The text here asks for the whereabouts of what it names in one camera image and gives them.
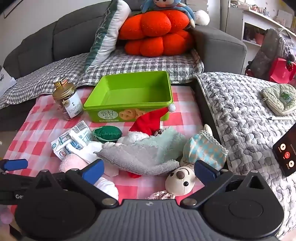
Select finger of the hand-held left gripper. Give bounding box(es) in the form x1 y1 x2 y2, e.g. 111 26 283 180
0 159 28 172

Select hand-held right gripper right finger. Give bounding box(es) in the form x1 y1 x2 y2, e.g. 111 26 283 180
180 160 264 208

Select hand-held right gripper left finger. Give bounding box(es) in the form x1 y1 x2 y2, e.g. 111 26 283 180
35 159 119 208

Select white tissue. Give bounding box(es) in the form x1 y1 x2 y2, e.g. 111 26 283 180
94 170 119 201

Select rabbit doll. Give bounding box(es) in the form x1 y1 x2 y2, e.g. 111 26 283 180
165 124 229 196

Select dark green round plush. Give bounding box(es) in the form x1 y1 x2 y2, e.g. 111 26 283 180
92 126 122 143

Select grey-green towel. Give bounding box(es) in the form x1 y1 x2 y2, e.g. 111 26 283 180
94 126 186 176

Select plush toy with red hat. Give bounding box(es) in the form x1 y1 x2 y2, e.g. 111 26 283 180
102 104 176 179

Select green plastic box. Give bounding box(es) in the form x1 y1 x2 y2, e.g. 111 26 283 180
83 71 174 123

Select blue and white milk carton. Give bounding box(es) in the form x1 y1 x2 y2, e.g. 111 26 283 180
69 120 94 149
51 131 77 161

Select pink checked tablecloth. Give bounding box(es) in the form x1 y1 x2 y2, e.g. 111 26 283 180
0 85 208 209

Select patterned wrapper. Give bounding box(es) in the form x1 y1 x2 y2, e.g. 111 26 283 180
148 190 176 200

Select dark ottoman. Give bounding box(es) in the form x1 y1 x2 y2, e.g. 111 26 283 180
190 80 228 163

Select grey quilted blanket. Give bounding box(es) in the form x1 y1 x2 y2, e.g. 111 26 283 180
194 72 296 239

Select clear jar with gold lid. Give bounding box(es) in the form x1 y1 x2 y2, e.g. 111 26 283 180
52 87 84 121

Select black smartphone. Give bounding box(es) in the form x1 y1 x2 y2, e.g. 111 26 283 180
272 126 296 177

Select small tin can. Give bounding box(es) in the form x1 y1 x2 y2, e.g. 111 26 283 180
53 77 68 90

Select green quilted pouch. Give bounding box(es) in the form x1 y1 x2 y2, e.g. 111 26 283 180
261 83 296 116

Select grey checked sofa cover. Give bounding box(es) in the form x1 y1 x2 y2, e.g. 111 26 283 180
0 47 205 109

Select red bag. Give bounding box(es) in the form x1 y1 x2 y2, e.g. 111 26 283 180
245 58 296 84

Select orange pumpkin cushion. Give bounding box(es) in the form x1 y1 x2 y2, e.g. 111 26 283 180
124 31 195 56
118 10 196 40

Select grey backpack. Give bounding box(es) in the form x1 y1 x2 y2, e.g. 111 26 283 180
250 28 296 81

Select green and white pillow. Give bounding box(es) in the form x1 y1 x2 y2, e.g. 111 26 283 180
83 0 132 72

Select grey sofa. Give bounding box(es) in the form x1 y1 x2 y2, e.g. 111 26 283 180
3 0 248 79

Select white desk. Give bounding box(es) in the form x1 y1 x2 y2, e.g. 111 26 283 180
228 7 296 56

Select blue plush doll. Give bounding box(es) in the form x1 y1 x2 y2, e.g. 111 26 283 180
141 0 210 29

